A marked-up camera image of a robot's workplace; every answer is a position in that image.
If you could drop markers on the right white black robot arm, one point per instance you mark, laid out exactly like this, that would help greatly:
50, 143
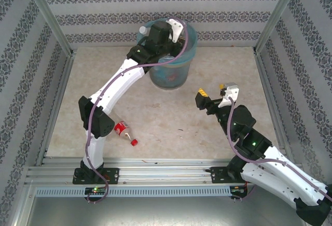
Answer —
280, 182

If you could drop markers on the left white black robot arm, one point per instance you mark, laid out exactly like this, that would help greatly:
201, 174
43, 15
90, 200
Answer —
122, 81

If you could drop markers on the blue plastic bin liner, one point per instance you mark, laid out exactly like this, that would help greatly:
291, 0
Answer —
190, 52

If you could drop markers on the grey translucent plastic bin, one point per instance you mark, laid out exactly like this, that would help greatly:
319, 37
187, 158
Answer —
168, 78

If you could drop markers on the right small circuit board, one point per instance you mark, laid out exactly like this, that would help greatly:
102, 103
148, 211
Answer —
238, 189

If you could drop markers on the small circuit board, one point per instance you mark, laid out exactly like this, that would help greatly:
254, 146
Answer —
238, 189
94, 190

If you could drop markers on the short cola bottle red cap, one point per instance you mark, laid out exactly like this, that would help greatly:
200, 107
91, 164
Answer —
121, 128

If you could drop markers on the grey metal front panel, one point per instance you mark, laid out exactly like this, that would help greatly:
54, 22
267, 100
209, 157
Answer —
166, 210

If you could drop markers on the left small circuit board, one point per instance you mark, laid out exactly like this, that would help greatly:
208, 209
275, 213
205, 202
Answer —
94, 190

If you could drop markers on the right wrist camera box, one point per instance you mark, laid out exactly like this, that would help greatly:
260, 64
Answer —
229, 88

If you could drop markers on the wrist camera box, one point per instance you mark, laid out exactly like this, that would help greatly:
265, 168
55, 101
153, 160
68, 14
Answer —
176, 27
229, 88

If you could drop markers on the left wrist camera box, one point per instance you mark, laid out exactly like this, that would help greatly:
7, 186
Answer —
176, 27

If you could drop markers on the right aluminium side rail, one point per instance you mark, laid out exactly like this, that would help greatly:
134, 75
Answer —
267, 81

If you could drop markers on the aluminium side rail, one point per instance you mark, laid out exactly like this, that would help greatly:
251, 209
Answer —
61, 88
267, 81

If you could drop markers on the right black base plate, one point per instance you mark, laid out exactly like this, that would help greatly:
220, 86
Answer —
218, 175

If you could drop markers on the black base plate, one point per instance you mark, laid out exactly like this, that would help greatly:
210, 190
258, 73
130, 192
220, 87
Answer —
112, 175
218, 175

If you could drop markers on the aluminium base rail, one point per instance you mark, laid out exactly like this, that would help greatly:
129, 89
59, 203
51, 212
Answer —
166, 170

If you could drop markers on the right aluminium frame post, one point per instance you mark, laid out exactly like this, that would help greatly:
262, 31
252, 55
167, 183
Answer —
278, 13

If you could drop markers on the aluminium frame post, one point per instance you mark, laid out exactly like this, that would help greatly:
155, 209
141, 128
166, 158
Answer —
278, 13
48, 13

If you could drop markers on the left aluminium side rail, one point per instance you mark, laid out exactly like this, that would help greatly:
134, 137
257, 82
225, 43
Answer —
61, 88

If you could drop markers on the left aluminium frame post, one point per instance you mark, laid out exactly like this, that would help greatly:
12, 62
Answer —
48, 13

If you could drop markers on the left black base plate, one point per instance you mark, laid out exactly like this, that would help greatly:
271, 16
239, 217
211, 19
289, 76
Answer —
112, 175

